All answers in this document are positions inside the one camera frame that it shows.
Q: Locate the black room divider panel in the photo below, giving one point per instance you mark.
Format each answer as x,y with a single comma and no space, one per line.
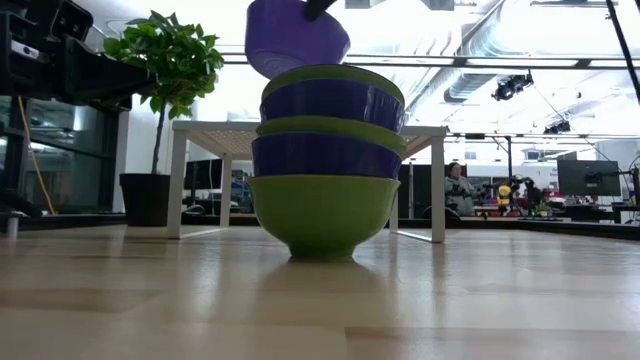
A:
420,190

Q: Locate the black plant pot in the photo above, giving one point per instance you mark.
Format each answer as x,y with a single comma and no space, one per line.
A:
145,200

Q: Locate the white perforated metal shelf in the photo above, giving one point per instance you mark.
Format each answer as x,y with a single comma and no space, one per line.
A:
176,190

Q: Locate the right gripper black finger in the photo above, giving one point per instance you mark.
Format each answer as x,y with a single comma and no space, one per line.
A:
317,7

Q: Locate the black computer monitor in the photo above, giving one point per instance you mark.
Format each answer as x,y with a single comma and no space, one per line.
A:
202,175
589,177

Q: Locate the black aluminium table frame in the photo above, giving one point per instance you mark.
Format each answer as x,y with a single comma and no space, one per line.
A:
75,221

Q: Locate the green bowl floral interior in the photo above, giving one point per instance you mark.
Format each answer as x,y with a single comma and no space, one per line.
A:
330,125
322,215
332,71

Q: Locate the black ceiling light rail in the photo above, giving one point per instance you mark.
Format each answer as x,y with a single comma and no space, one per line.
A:
450,61

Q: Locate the black background rig frame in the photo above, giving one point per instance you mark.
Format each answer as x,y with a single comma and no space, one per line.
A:
509,155

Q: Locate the black framed glass partition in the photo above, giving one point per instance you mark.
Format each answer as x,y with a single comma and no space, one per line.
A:
65,130

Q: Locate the green leafy small tree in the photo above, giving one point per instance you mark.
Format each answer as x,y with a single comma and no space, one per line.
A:
165,55

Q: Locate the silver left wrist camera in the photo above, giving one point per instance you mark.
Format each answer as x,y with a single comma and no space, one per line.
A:
25,50

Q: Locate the cluttered background desk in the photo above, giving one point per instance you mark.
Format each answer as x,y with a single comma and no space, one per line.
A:
600,214

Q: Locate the black ceiling mounted camera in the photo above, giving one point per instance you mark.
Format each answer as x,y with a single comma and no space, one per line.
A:
510,86
557,127

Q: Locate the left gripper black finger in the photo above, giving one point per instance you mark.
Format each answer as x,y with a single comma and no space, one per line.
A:
105,75

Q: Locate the small grey metal post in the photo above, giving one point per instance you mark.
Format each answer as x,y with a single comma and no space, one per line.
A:
12,225

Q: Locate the person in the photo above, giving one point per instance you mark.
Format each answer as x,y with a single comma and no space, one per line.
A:
459,192

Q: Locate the purple mini bowl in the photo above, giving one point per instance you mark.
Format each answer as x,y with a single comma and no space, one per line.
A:
330,102
325,155
285,40

